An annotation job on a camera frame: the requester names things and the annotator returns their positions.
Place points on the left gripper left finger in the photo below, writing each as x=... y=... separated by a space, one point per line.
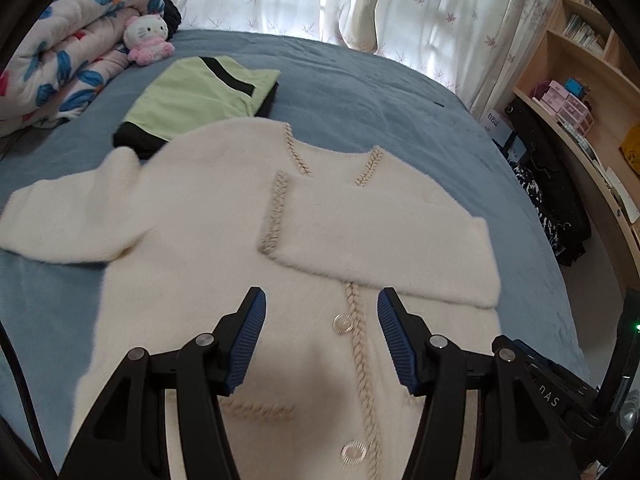
x=124 y=433

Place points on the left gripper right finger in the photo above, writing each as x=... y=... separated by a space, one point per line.
x=516 y=434

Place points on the cream fuzzy knit cardigan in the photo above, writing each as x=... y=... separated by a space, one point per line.
x=244 y=203

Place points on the yellow item on shelf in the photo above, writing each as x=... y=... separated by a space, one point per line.
x=630 y=148

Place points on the white box under shelf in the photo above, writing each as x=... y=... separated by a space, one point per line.
x=496 y=127

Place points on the pink mini drawer organizer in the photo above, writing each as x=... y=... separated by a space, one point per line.
x=566 y=108

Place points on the wooden curved shelf unit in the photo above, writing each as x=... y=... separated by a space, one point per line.
x=608 y=187

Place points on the green and black folded garment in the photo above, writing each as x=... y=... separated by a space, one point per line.
x=192 y=93

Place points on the blue fleece bed blanket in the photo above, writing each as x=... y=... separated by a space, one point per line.
x=345 y=101

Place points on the floral folded quilt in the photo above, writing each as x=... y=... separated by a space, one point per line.
x=71 y=53

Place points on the row of books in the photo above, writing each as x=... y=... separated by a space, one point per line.
x=582 y=33

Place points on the white pink plush cat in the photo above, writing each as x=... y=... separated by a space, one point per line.
x=146 y=38

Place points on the white floral sheer curtain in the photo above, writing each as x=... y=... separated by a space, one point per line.
x=475 y=48

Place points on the black garment behind quilt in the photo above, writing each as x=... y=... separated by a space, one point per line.
x=172 y=17

